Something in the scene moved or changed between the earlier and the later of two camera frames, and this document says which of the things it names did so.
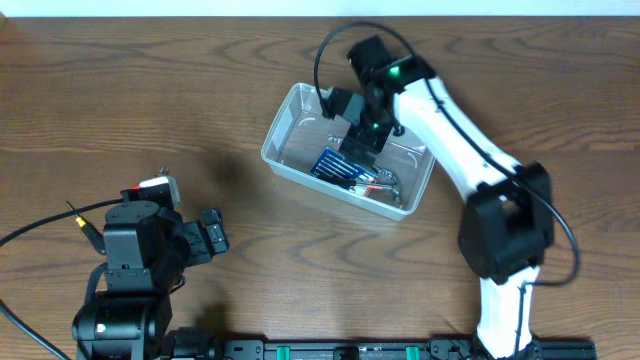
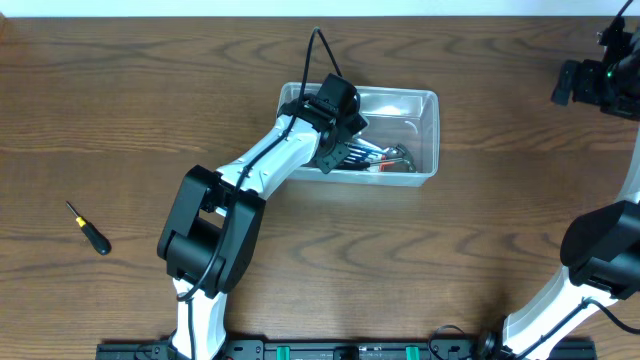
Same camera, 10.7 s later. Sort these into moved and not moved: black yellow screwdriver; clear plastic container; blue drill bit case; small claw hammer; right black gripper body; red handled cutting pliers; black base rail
Moved: small claw hammer; right black gripper body; blue drill bit case; red handled cutting pliers; clear plastic container
Not moved: black yellow screwdriver; black base rail
